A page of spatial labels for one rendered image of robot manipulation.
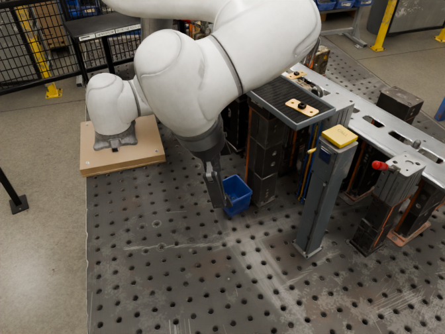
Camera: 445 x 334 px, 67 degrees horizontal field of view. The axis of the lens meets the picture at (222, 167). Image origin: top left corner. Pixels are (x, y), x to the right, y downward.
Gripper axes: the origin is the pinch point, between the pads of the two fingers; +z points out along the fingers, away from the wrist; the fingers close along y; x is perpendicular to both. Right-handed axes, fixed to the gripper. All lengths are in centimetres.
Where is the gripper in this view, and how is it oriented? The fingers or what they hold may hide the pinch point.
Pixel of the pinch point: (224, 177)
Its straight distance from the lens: 80.0
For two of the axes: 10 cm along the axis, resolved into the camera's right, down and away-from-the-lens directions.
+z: 2.1, 4.3, 8.8
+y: -0.2, -8.9, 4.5
